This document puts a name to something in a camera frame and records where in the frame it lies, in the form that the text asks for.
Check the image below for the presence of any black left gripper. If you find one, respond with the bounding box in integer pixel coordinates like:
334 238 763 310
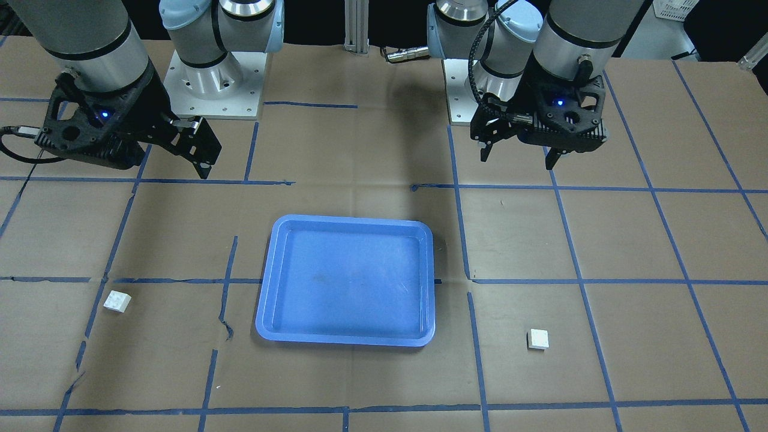
470 60 609 170

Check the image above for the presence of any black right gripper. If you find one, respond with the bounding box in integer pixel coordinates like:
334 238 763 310
35 66 222 179

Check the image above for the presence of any white block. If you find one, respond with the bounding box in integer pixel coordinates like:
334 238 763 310
527 328 550 350
103 290 132 313

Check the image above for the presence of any blue plastic tray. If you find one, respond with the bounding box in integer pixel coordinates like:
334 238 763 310
253 214 436 347

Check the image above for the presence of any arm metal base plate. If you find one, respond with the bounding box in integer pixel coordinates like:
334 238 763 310
442 58 548 128
164 52 270 121

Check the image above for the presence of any silver cable connector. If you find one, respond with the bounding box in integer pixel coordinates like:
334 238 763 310
382 46 430 64

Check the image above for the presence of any centre aluminium post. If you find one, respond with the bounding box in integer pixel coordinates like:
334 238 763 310
343 0 370 56

